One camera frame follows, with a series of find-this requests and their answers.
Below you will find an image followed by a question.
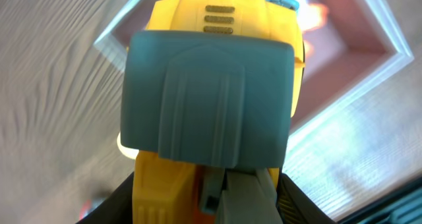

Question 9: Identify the white box with pink interior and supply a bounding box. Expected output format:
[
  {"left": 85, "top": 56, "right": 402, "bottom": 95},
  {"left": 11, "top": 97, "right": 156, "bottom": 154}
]
[{"left": 95, "top": 0, "right": 399, "bottom": 144}]

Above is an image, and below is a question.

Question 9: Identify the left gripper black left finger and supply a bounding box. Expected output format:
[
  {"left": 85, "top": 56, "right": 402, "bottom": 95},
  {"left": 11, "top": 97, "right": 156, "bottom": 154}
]
[{"left": 76, "top": 173, "right": 134, "bottom": 224}]

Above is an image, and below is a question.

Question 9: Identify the yellow toy truck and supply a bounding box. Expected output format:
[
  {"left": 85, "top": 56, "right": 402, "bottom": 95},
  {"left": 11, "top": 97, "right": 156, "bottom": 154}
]
[{"left": 120, "top": 0, "right": 305, "bottom": 223}]

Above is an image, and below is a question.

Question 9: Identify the white plush duck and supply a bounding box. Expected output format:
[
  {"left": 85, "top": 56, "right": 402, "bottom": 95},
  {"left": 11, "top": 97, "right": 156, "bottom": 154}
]
[{"left": 289, "top": 0, "right": 330, "bottom": 57}]

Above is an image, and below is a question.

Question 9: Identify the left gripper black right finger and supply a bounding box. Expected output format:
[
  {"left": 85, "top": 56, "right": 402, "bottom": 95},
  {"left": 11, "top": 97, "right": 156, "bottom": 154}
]
[{"left": 276, "top": 173, "right": 336, "bottom": 224}]

